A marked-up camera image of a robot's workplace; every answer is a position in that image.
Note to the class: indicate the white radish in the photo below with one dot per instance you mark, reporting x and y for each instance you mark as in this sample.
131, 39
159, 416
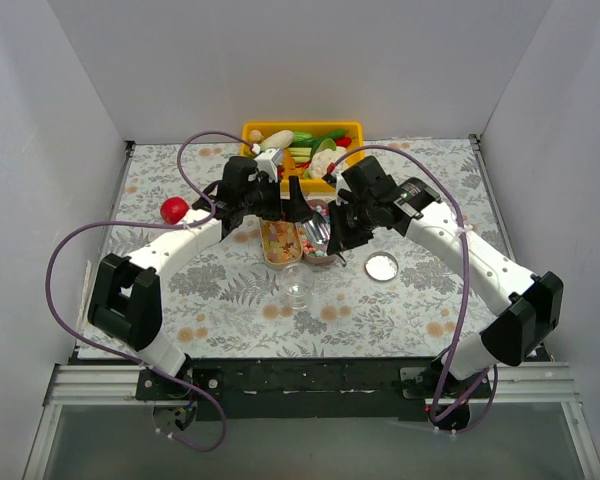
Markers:
279, 140

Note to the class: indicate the yellow plastic bin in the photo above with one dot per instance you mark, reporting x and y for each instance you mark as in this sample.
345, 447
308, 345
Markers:
353, 130

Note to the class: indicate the red apple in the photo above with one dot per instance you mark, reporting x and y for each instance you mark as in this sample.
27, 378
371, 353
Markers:
173, 210

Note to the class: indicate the beige tray of orange candies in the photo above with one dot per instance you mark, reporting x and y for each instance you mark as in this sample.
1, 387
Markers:
281, 244

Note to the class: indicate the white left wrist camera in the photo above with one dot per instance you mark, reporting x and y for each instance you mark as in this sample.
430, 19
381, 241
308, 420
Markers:
269, 160

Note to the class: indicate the white cauliflower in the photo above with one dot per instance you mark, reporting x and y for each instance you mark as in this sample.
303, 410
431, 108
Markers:
322, 160

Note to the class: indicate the silver metal scoop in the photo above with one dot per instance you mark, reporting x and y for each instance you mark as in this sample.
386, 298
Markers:
317, 233

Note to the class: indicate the green cucumber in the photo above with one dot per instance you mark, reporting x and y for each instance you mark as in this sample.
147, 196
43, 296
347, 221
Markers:
334, 135

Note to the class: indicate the pink tray of colourful candies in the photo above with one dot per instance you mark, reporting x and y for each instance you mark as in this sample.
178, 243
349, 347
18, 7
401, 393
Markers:
321, 206

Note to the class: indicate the clear glass jar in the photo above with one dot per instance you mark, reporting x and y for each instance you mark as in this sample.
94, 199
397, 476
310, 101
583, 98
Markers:
297, 282

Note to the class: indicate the aluminium frame rail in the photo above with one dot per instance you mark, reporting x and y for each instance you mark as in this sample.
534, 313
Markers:
535, 382

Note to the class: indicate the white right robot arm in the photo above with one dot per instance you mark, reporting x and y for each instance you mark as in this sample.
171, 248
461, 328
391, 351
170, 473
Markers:
526, 306

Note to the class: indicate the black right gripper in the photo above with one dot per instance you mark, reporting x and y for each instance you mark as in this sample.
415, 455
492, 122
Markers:
350, 223

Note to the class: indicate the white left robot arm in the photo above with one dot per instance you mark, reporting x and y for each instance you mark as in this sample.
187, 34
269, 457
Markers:
126, 303

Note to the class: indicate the silver metal jar lid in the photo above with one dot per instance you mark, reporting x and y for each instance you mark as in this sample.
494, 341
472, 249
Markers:
381, 266

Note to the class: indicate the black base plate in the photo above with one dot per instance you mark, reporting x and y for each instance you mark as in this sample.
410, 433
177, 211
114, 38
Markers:
296, 387

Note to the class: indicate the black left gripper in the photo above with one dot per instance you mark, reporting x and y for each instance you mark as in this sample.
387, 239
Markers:
282, 197

